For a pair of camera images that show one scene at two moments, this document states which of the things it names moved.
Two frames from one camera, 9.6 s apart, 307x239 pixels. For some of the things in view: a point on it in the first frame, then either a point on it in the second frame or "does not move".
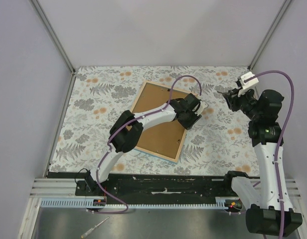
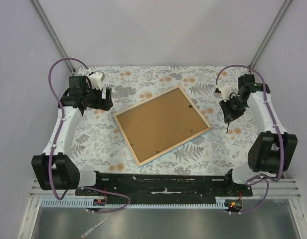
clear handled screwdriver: (84, 234) does not move
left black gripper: (189, 125) to (105, 104)
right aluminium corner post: (269, 32) does not move
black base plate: (152, 185) does not move
